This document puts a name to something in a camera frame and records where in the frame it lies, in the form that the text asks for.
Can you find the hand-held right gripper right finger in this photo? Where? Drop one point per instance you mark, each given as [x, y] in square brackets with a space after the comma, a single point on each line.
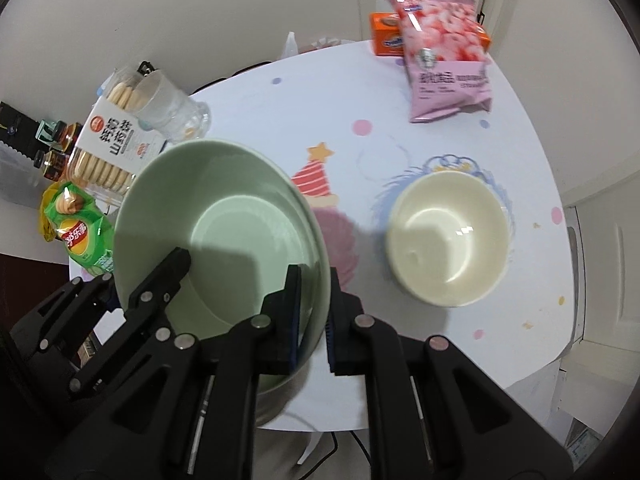
[330, 332]

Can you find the printed white tablecloth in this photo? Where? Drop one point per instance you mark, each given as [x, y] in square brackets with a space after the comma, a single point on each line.
[400, 125]

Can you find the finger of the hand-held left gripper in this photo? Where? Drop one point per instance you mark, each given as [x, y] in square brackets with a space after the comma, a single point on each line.
[155, 290]
[75, 305]

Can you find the dark capped glass bottle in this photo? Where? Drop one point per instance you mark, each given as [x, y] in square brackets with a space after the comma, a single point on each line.
[67, 134]
[50, 164]

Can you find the cream bowl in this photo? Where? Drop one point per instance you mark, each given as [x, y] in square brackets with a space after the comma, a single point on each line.
[450, 240]

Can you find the pink snack bag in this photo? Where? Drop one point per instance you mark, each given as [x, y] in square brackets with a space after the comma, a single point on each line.
[445, 55]

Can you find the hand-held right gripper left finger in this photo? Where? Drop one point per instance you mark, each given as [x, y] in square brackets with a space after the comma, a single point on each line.
[295, 310]

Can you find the green chips bag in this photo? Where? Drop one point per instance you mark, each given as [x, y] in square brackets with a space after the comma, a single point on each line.
[82, 240]

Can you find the round biscuit package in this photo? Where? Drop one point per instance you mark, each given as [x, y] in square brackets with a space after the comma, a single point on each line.
[107, 150]

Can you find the green paper tag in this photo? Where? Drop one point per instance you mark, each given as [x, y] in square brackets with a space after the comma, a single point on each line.
[46, 130]

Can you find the white crumpled plastic bag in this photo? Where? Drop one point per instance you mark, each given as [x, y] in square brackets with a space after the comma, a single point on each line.
[312, 44]

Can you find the large green bowl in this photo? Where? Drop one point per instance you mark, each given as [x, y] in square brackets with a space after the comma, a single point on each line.
[225, 220]

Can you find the yellow plastic bag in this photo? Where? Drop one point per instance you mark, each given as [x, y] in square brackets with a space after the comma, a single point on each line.
[46, 225]

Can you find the clear glass mug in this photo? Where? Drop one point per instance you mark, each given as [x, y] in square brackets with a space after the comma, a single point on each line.
[172, 107]

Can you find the translucent white plastic bag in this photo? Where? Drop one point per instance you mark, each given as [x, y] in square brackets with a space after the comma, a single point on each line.
[17, 172]

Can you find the orange box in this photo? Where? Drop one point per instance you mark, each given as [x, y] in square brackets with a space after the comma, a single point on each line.
[386, 35]

